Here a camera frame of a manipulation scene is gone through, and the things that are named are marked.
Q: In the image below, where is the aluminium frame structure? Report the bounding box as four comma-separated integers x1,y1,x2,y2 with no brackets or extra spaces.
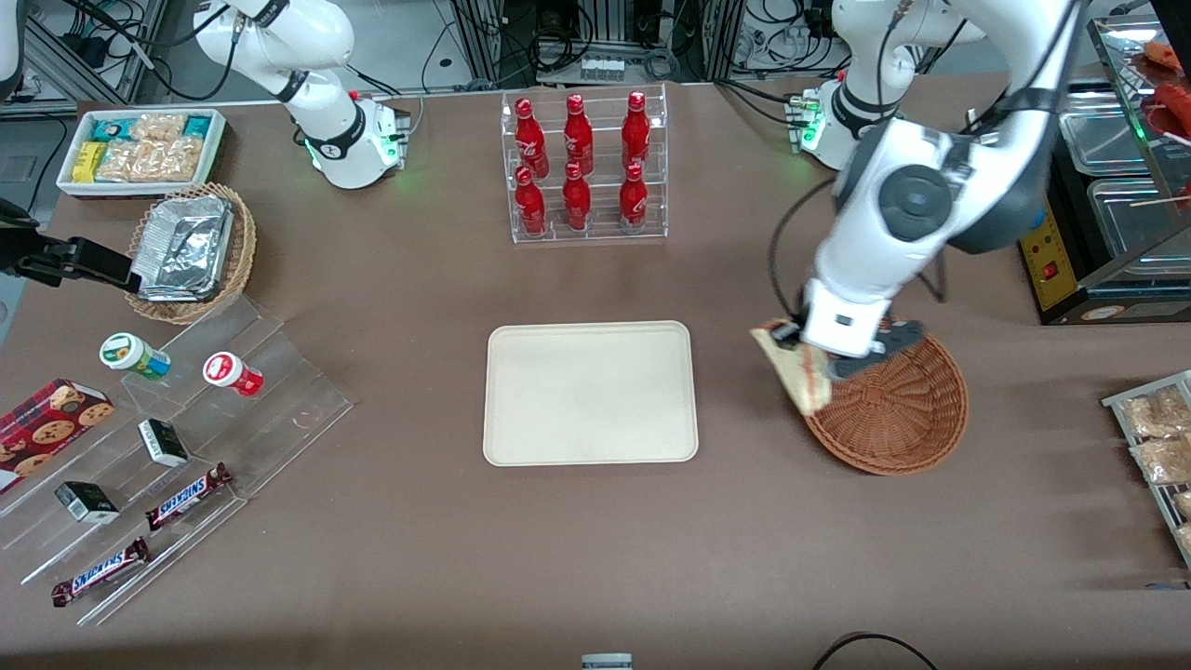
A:
0,0,170,118

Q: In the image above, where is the brown wicker basket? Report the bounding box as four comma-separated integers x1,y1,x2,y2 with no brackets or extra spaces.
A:
802,328,970,476

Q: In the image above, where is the beige plastic tray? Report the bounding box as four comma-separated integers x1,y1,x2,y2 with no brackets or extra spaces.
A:
483,321,700,466

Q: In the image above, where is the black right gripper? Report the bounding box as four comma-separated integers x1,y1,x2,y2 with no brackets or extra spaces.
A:
0,198,141,288

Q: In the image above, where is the clear acrylic bottle rack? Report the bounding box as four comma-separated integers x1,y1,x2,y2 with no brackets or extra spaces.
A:
501,84,669,245

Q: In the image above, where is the Snickers chocolate bar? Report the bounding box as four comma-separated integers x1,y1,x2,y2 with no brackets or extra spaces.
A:
144,462,234,532
51,537,152,609

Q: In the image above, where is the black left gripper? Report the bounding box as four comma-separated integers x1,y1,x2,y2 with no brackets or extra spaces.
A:
769,319,928,382

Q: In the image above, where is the light wicker basket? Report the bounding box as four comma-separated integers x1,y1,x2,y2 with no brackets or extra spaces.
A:
124,182,258,326

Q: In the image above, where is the small steel pan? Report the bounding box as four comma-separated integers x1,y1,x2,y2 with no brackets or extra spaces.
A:
1086,177,1191,273

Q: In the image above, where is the clear acrylic stepped display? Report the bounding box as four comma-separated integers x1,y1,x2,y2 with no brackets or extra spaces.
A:
0,296,355,627

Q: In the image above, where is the red cola bottle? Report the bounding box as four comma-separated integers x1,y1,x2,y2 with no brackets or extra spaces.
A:
515,98,550,180
564,93,595,175
619,163,649,234
515,166,547,236
562,161,593,232
622,90,651,171

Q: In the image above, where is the green lid cup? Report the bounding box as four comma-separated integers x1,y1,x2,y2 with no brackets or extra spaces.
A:
100,332,172,382

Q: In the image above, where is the large clear cracker bag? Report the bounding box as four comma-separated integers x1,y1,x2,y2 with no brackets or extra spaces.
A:
96,136,207,183

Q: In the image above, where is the white snack bin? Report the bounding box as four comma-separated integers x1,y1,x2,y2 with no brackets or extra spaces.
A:
56,108,228,199

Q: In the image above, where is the large steel pan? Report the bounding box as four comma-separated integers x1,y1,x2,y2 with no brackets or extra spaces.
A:
1059,87,1160,178

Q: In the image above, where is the small clear cracker bag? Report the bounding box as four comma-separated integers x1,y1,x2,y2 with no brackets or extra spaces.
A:
130,113,188,142

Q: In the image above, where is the black looped cable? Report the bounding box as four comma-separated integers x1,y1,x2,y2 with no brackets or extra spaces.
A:
811,632,941,670

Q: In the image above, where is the aluminium foil container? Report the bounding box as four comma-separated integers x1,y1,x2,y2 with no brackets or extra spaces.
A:
130,194,235,303

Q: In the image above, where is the black food warmer cabinet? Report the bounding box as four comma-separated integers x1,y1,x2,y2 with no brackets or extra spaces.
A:
1017,14,1191,327

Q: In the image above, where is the red lid cup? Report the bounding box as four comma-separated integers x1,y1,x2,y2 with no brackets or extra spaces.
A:
203,352,264,398

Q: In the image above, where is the small black carton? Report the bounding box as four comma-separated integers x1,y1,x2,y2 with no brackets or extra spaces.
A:
54,481,121,525
138,419,190,468

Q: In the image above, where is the red cookie box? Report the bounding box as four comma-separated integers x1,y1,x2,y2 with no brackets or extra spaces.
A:
0,378,115,495

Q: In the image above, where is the triangle sandwich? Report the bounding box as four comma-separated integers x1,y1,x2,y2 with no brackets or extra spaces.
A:
751,321,835,418

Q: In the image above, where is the tray of packaged snacks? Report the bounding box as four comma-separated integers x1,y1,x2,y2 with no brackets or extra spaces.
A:
1102,370,1191,570

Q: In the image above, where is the red sausage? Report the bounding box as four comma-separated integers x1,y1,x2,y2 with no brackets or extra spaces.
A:
1152,82,1191,142

